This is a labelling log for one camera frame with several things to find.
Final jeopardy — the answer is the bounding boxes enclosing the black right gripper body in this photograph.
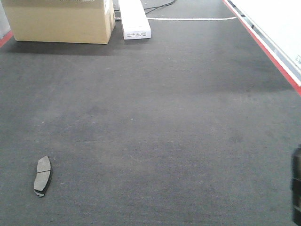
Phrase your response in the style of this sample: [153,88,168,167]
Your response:
[292,145,301,224]

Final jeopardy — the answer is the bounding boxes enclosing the brake pad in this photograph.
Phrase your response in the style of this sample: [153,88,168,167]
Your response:
[33,155,52,197]

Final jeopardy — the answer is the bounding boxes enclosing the black conveyor mat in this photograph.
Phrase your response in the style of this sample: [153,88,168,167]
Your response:
[0,0,301,226]

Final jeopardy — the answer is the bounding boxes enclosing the whiteboard panel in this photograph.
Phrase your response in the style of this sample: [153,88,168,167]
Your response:
[232,0,301,86]

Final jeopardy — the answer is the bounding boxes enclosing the long white box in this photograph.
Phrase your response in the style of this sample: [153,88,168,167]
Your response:
[119,0,151,40]

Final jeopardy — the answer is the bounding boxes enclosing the cardboard box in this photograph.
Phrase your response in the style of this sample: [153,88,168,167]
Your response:
[1,0,115,44]

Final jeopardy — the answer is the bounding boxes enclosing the tangled black cables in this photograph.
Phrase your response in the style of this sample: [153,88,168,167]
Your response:
[112,0,177,15]

